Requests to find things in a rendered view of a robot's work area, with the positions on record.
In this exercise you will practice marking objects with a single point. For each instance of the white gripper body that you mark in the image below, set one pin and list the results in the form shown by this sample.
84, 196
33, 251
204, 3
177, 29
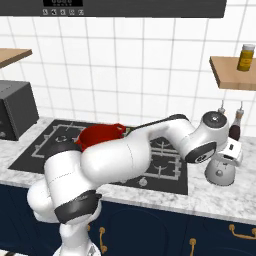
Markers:
230, 158

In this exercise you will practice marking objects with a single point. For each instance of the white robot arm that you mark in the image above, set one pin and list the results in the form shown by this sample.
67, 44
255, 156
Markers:
113, 156

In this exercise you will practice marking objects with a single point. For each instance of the navy drawer front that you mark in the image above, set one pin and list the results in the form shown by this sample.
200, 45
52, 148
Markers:
226, 243

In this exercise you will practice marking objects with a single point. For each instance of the white hob knob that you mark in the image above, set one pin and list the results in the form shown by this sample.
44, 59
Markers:
143, 182

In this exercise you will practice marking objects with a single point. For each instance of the yellow jar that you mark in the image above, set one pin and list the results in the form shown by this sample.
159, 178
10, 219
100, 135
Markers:
246, 58

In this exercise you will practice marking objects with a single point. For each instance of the navy cupboard door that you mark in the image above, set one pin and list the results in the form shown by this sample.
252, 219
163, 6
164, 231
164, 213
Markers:
143, 230
20, 216

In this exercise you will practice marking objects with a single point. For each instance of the red pot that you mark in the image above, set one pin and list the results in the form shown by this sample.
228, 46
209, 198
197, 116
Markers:
100, 133

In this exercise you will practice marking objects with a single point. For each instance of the dark grey range hood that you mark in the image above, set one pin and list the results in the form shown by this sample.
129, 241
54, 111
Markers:
133, 9

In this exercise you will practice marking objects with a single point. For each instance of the black hob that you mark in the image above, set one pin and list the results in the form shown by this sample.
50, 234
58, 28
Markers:
36, 150

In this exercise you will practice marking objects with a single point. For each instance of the dark grey toaster oven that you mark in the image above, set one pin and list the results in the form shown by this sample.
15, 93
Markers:
16, 110

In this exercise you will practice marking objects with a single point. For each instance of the wooden wall shelf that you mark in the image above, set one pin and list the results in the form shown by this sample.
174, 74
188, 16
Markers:
233, 78
11, 55

